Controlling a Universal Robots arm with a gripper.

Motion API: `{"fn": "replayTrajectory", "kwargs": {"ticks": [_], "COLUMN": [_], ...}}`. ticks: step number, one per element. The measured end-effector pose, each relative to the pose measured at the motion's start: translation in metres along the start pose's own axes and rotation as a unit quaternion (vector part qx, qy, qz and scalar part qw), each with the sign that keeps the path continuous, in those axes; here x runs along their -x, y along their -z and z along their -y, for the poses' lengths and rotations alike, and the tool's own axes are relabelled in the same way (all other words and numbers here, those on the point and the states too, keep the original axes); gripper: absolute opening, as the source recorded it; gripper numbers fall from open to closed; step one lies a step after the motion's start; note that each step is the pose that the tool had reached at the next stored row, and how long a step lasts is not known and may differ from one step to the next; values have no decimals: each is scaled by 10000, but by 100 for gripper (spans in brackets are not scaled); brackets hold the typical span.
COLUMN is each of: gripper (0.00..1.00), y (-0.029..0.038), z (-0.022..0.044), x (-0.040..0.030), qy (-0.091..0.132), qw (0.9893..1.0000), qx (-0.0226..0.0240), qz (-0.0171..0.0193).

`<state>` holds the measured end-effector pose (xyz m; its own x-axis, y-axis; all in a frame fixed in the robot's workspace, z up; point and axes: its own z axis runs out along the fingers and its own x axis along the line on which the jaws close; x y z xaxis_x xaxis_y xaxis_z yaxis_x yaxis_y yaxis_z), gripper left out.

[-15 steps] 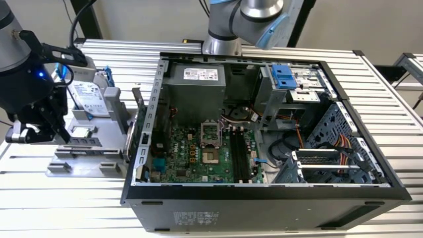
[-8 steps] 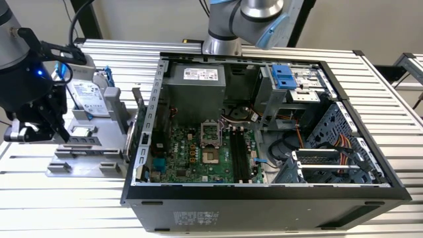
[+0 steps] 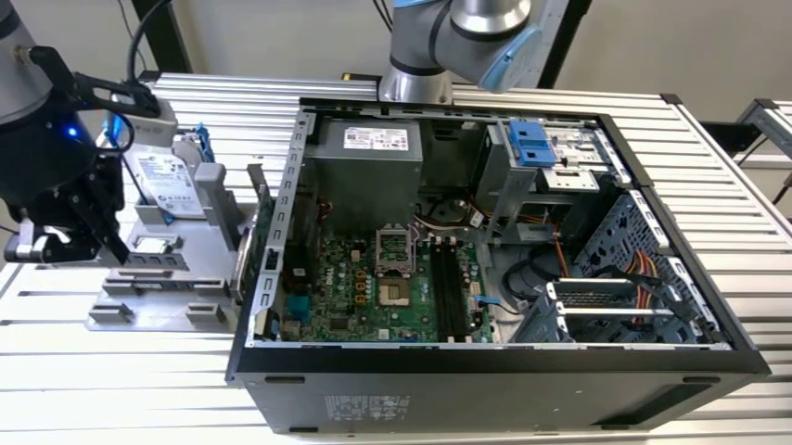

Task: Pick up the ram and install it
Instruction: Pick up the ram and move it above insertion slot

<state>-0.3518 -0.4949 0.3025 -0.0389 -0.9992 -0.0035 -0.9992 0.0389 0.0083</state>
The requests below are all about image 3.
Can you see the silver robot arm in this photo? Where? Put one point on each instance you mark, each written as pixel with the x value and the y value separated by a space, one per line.
pixel 421 46

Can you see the metal disk bay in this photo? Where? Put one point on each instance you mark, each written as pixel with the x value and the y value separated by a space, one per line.
pixel 594 289

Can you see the hard disk in blue carrier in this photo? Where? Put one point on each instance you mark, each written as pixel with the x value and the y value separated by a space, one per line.
pixel 167 181

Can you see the grey power supply unit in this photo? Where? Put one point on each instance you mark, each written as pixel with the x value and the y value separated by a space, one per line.
pixel 364 185

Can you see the RAM stick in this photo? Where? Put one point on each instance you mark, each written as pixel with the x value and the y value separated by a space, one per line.
pixel 167 285
pixel 155 260

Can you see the blue drive latch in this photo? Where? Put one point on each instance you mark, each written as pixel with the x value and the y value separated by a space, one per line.
pixel 529 143

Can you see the CPU socket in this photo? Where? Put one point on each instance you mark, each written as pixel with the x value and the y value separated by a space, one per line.
pixel 394 292

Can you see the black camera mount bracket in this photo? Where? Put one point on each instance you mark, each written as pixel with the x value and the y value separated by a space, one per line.
pixel 87 88

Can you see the neighbouring metal slat table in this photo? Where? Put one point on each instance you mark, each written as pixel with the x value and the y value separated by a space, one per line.
pixel 769 116

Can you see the green motherboard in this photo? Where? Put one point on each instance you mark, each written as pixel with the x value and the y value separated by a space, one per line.
pixel 395 320

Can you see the small brass plug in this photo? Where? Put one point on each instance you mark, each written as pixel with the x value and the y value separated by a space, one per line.
pixel 347 76

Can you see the black PC case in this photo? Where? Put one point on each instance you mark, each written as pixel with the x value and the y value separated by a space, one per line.
pixel 433 398

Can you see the graphics card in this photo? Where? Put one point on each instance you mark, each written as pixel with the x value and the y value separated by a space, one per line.
pixel 264 218

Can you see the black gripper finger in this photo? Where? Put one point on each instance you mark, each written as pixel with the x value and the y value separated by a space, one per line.
pixel 105 204
pixel 49 245

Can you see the grey parts rack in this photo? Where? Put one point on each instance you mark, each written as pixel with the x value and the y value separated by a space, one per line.
pixel 160 320

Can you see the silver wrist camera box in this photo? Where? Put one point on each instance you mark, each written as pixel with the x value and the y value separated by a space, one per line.
pixel 151 130

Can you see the black RAM slot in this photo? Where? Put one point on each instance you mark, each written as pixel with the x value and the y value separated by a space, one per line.
pixel 442 289
pixel 461 289

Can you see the silver CPU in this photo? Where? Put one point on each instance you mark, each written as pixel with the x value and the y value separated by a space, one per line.
pixel 151 243

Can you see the round black fan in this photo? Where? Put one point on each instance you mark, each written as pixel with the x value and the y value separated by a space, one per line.
pixel 449 213

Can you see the black frame post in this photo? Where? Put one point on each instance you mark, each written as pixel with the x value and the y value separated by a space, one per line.
pixel 563 46
pixel 163 46

